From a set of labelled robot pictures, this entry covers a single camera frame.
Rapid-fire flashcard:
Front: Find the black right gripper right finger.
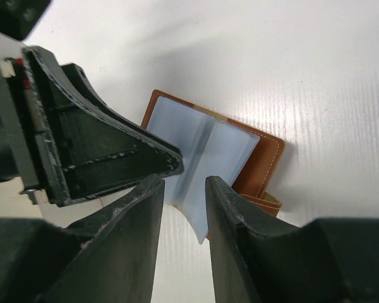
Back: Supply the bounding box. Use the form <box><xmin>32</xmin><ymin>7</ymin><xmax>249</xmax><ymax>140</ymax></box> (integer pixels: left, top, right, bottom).
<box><xmin>205</xmin><ymin>176</ymin><xmax>379</xmax><ymax>302</ymax></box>

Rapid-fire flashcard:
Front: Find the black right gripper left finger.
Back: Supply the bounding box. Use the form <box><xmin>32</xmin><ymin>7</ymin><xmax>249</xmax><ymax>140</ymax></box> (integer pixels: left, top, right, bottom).
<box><xmin>0</xmin><ymin>175</ymin><xmax>165</xmax><ymax>302</ymax></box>

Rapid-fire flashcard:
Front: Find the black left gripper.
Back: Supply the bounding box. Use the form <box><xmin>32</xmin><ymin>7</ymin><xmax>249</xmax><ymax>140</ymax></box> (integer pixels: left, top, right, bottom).
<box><xmin>0</xmin><ymin>46</ymin><xmax>184</xmax><ymax>207</ymax></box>

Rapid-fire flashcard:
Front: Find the brown leather card holder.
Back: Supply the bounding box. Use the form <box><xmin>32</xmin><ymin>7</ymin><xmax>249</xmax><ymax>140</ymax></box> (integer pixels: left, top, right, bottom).
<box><xmin>141</xmin><ymin>90</ymin><xmax>286</xmax><ymax>243</ymax></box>

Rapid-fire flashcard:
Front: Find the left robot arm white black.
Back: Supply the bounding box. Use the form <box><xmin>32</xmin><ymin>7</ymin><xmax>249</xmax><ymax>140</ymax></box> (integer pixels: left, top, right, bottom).
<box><xmin>0</xmin><ymin>1</ymin><xmax>184</xmax><ymax>207</ymax></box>

